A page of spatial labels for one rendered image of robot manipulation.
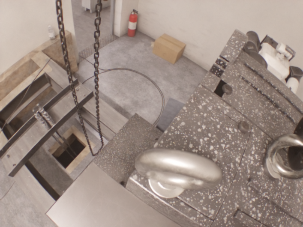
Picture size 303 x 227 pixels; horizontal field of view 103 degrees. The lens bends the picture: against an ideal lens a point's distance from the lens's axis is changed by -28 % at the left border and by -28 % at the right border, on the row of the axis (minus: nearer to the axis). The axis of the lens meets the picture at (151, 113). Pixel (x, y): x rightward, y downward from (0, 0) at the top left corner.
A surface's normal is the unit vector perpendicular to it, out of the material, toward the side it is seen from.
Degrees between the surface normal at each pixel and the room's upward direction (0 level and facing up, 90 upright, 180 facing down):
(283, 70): 54
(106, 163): 0
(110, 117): 0
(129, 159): 0
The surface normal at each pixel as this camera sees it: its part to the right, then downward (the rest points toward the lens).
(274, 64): -0.29, 0.29
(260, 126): 0.18, -0.50
